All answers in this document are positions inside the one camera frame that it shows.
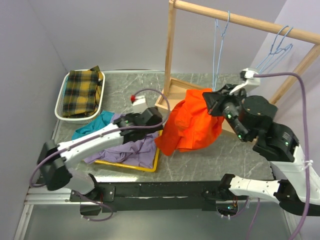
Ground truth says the yellow plastic tray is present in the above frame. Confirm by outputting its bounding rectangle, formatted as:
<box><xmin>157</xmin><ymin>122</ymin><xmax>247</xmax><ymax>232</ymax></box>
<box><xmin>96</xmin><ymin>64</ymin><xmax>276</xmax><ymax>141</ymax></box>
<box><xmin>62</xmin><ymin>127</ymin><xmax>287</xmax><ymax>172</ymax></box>
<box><xmin>88</xmin><ymin>131</ymin><xmax>162</xmax><ymax>172</ymax></box>

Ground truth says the orange t shirt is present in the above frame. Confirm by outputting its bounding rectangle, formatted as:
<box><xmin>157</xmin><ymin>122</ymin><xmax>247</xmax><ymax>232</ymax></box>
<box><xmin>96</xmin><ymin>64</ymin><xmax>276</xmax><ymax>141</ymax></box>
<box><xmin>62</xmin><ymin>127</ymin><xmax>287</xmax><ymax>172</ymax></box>
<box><xmin>154</xmin><ymin>88</ymin><xmax>224</xmax><ymax>156</ymax></box>

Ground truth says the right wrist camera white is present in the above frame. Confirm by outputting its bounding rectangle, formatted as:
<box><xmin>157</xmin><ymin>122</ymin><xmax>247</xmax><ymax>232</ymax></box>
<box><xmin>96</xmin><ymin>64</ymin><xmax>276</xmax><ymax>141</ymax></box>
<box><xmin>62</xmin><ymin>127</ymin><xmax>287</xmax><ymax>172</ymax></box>
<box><xmin>229</xmin><ymin>68</ymin><xmax>261</xmax><ymax>96</ymax></box>

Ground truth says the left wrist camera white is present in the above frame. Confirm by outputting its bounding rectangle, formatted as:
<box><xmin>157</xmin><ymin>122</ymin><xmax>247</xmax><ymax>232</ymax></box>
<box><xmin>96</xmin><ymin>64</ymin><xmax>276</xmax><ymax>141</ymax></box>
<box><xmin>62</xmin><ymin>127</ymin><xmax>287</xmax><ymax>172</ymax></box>
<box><xmin>130</xmin><ymin>94</ymin><xmax>148</xmax><ymax>114</ymax></box>

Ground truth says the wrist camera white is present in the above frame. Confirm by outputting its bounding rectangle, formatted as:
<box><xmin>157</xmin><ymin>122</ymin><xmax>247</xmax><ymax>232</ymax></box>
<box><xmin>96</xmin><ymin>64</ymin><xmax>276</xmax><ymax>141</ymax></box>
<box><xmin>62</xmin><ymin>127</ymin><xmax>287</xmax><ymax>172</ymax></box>
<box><xmin>130</xmin><ymin>94</ymin><xmax>148</xmax><ymax>114</ymax></box>
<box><xmin>229</xmin><ymin>68</ymin><xmax>261</xmax><ymax>96</ymax></box>

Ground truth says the wooden hanger rack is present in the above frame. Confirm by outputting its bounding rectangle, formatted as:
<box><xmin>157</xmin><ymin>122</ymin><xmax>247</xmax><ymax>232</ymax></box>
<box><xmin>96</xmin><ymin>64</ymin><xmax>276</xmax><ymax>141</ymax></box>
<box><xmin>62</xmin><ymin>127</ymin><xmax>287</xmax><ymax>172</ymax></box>
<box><xmin>155</xmin><ymin>0</ymin><xmax>320</xmax><ymax>112</ymax></box>

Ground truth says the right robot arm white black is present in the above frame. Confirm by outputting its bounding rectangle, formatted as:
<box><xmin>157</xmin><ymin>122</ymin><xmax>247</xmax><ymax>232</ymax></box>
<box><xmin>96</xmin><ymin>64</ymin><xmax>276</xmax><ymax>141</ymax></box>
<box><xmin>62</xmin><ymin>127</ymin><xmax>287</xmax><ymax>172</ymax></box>
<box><xmin>202</xmin><ymin>84</ymin><xmax>307</xmax><ymax>216</ymax></box>

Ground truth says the blue wire hanger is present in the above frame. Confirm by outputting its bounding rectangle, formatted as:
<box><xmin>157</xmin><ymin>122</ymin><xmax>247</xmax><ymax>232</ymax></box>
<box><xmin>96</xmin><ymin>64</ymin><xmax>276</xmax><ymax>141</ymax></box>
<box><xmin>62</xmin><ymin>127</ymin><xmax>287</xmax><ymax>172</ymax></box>
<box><xmin>256</xmin><ymin>25</ymin><xmax>294</xmax><ymax>74</ymax></box>
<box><xmin>212</xmin><ymin>10</ymin><xmax>231</xmax><ymax>91</ymax></box>
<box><xmin>255</xmin><ymin>25</ymin><xmax>289</xmax><ymax>73</ymax></box>

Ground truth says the yellow plaid cloth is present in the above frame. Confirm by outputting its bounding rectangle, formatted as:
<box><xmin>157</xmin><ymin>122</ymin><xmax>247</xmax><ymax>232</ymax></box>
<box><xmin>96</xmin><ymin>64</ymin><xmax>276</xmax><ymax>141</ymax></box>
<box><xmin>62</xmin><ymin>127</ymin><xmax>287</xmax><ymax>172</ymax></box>
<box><xmin>62</xmin><ymin>65</ymin><xmax>102</xmax><ymax>118</ymax></box>

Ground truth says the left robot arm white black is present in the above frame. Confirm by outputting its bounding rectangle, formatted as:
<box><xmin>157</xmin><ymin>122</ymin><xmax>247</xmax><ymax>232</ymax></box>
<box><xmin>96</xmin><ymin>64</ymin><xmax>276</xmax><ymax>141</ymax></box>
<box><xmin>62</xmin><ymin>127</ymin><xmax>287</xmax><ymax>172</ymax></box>
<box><xmin>38</xmin><ymin>107</ymin><xmax>164</xmax><ymax>201</ymax></box>

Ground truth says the purple t shirt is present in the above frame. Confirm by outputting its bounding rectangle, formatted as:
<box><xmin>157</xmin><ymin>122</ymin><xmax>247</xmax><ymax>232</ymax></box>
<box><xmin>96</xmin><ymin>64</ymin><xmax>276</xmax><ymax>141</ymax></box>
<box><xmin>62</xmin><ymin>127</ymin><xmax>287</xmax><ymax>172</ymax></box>
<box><xmin>71</xmin><ymin>110</ymin><xmax>159</xmax><ymax>169</ymax></box>

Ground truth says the white plastic basket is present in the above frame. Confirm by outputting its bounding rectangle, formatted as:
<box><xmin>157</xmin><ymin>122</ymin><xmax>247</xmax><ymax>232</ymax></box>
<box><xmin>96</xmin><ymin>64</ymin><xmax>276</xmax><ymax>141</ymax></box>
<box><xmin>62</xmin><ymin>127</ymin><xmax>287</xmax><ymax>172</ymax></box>
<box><xmin>54</xmin><ymin>72</ymin><xmax>106</xmax><ymax>124</ymax></box>

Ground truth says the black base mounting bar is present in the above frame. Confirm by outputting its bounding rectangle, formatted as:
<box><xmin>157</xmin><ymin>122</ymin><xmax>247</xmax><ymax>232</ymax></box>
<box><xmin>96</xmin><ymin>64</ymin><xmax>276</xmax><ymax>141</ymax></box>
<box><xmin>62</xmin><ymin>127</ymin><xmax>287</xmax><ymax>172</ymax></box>
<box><xmin>84</xmin><ymin>181</ymin><xmax>246</xmax><ymax>212</ymax></box>

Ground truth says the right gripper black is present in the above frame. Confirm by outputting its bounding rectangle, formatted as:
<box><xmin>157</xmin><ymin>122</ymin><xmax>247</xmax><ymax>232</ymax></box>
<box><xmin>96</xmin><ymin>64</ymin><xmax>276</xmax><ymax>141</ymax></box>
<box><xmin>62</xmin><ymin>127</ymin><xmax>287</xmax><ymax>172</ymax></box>
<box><xmin>202</xmin><ymin>82</ymin><xmax>251</xmax><ymax>142</ymax></box>

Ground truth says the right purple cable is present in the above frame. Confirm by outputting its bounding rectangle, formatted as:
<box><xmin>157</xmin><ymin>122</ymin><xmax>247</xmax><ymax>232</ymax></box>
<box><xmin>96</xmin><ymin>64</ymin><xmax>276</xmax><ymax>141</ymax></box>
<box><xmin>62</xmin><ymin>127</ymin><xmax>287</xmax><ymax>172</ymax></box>
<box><xmin>246</xmin><ymin>72</ymin><xmax>311</xmax><ymax>240</ymax></box>

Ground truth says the teal t shirt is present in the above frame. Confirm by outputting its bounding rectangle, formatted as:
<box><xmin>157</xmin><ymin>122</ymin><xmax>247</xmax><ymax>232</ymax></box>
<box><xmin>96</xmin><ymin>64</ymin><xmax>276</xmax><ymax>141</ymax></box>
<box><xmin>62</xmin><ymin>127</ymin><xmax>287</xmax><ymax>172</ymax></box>
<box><xmin>71</xmin><ymin>110</ymin><xmax>115</xmax><ymax>140</ymax></box>

